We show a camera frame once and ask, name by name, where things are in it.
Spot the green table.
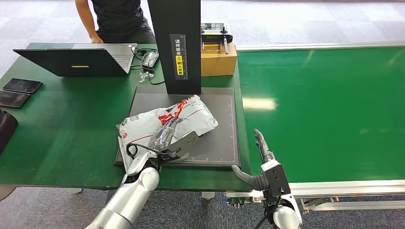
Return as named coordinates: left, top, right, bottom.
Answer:
left=0, top=42, right=253, bottom=192

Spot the brown cardboard box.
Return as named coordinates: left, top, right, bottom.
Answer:
left=200, top=41, right=238, bottom=77

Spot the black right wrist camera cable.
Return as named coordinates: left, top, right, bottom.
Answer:
left=254, top=196, right=282, bottom=229

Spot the black remote controller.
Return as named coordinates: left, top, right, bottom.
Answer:
left=201, top=22, right=234, bottom=55

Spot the green conveyor belt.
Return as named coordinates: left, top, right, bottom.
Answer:
left=237, top=45, right=405, bottom=184

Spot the black smartphone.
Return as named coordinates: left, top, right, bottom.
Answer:
left=2, top=78, right=43, bottom=94
left=0, top=90, right=31, bottom=109

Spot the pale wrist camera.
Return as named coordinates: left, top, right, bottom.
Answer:
left=164, top=132, right=201, bottom=162
left=260, top=159, right=292, bottom=197

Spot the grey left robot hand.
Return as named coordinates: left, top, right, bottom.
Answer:
left=148, top=117, right=183, bottom=153

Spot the white red-printed mailer package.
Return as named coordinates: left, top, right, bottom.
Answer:
left=117, top=94, right=219, bottom=173

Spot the dark open laptop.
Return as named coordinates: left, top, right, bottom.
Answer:
left=13, top=42, right=138, bottom=78

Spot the black scanner column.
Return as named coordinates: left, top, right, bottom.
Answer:
left=147, top=0, right=202, bottom=95

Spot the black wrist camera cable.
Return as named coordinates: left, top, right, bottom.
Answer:
left=125, top=143, right=174, bottom=159
left=254, top=196, right=282, bottom=229

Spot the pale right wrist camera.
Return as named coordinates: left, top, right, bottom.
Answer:
left=260, top=159, right=292, bottom=197

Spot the black adapter cable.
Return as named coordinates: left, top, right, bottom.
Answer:
left=131, top=45, right=166, bottom=86

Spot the yellow grey column label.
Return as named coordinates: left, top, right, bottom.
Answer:
left=169, top=33, right=188, bottom=81

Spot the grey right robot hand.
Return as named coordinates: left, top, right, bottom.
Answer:
left=231, top=129, right=275, bottom=192

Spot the black left wrist camera cable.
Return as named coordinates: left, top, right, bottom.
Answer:
left=125, top=143, right=174, bottom=159

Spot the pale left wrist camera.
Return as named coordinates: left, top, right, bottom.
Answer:
left=164, top=132, right=201, bottom=162

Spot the aluminium conveyor frame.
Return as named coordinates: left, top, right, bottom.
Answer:
left=224, top=41, right=405, bottom=212

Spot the person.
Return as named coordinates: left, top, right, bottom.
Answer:
left=75, top=0, right=157, bottom=44

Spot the clear plastic wrapper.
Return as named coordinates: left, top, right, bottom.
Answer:
left=139, top=71, right=155, bottom=83

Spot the dark grey scanner base plate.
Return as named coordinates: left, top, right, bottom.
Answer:
left=114, top=86, right=241, bottom=169

